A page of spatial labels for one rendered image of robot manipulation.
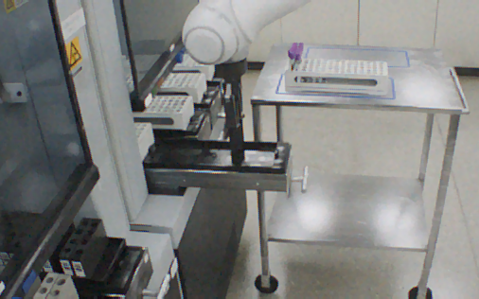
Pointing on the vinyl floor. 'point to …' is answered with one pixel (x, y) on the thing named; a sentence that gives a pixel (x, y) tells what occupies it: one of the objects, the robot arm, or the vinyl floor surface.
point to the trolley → (412, 57)
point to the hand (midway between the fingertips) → (236, 133)
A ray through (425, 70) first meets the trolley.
